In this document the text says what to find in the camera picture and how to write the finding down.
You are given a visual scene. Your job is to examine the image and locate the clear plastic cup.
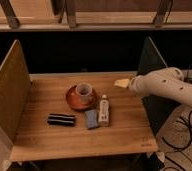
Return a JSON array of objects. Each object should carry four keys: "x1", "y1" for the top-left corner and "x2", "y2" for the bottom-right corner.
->
[{"x1": 75, "y1": 82, "x2": 92, "y2": 103}]

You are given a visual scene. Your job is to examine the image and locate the black floor cables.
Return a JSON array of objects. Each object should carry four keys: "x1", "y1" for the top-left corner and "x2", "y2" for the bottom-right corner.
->
[{"x1": 160, "y1": 109, "x2": 192, "y2": 171}]

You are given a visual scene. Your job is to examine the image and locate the left wooden side panel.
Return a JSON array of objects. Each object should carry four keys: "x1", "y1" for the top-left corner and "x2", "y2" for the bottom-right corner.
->
[{"x1": 0, "y1": 40, "x2": 31, "y2": 142}]

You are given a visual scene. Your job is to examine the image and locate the blue grey sponge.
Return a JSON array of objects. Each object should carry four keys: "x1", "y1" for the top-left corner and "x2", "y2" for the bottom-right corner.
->
[{"x1": 85, "y1": 109, "x2": 99, "y2": 129}]

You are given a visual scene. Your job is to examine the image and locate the small white bottle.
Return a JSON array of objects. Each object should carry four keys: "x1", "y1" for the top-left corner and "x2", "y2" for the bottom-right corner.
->
[{"x1": 98, "y1": 95, "x2": 109, "y2": 126}]

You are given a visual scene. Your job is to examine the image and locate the wooden shelf with brackets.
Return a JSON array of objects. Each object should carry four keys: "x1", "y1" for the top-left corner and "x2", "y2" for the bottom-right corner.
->
[{"x1": 0, "y1": 0, "x2": 192, "y2": 32}]

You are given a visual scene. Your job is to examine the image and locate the right dark side panel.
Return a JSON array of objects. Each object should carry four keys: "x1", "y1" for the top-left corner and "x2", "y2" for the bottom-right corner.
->
[{"x1": 137, "y1": 37, "x2": 179, "y2": 137}]

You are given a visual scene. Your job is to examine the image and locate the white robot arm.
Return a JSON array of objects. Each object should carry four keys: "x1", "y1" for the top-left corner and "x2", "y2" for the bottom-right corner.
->
[{"x1": 114, "y1": 67, "x2": 192, "y2": 108}]

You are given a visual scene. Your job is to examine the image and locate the reddish brown plate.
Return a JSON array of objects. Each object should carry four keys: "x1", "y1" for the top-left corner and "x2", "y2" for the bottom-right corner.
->
[{"x1": 65, "y1": 86, "x2": 97, "y2": 111}]

